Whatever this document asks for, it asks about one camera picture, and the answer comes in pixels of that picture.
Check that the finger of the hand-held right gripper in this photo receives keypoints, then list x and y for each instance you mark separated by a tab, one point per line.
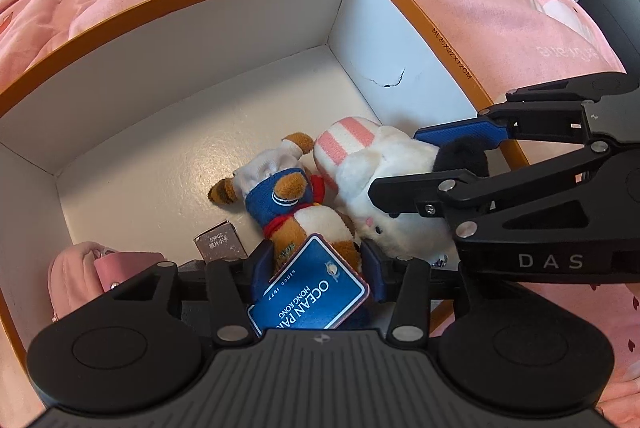
465	130
415	193

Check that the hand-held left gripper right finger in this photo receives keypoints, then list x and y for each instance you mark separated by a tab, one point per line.
372	270

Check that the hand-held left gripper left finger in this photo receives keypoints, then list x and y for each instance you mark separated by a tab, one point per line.
260	265

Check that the brown card box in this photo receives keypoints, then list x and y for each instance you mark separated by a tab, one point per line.
220	240

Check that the blue hang tag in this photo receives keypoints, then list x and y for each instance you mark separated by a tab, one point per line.
310	293

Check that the white plush toy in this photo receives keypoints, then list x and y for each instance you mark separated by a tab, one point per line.
360	173

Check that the tiger plush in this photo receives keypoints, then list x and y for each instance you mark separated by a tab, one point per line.
280	200

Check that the orange cardboard box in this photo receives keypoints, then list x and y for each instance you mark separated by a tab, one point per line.
150	133

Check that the pink fabric pouch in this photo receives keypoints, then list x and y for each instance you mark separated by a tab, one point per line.
70	278

